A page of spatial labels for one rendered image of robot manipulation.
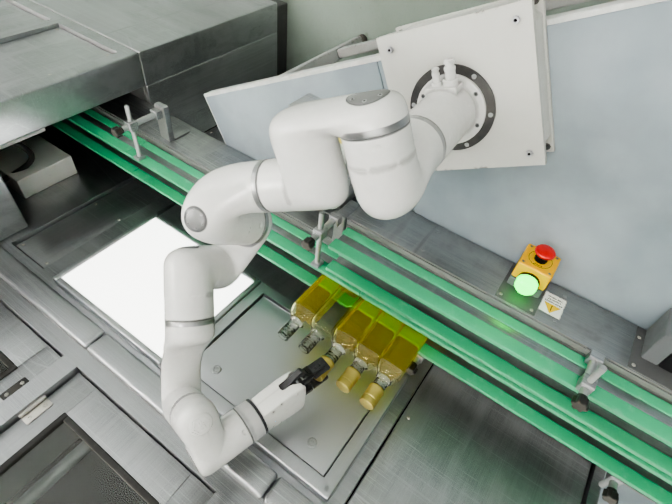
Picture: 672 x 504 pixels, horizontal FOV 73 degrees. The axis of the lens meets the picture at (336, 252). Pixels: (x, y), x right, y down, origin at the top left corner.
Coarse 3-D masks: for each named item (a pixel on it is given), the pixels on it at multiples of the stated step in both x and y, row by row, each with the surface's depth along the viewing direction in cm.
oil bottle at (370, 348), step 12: (384, 312) 104; (372, 324) 102; (384, 324) 102; (396, 324) 102; (372, 336) 99; (384, 336) 99; (360, 348) 97; (372, 348) 97; (384, 348) 98; (372, 360) 96
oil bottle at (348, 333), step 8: (360, 304) 104; (368, 304) 105; (352, 312) 103; (360, 312) 103; (368, 312) 103; (376, 312) 103; (344, 320) 101; (352, 320) 101; (360, 320) 101; (368, 320) 102; (336, 328) 100; (344, 328) 100; (352, 328) 100; (360, 328) 100; (368, 328) 102; (336, 336) 98; (344, 336) 98; (352, 336) 98; (360, 336) 99; (344, 344) 98; (352, 344) 98; (344, 352) 99; (352, 352) 100
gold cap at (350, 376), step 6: (348, 366) 95; (348, 372) 94; (354, 372) 94; (342, 378) 93; (348, 378) 93; (354, 378) 93; (336, 384) 94; (342, 384) 92; (348, 384) 92; (354, 384) 94; (342, 390) 94; (348, 390) 92
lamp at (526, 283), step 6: (522, 276) 91; (528, 276) 91; (534, 276) 91; (516, 282) 92; (522, 282) 90; (528, 282) 90; (534, 282) 90; (516, 288) 92; (522, 288) 91; (528, 288) 90; (534, 288) 90; (522, 294) 92; (528, 294) 91
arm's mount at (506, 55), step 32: (512, 0) 71; (544, 0) 70; (416, 32) 77; (448, 32) 74; (480, 32) 72; (512, 32) 69; (544, 32) 72; (384, 64) 83; (416, 64) 80; (480, 64) 74; (512, 64) 72; (544, 64) 73; (416, 96) 83; (512, 96) 75; (544, 96) 75; (512, 128) 78; (544, 128) 77; (448, 160) 87; (480, 160) 84; (512, 160) 81; (544, 160) 78
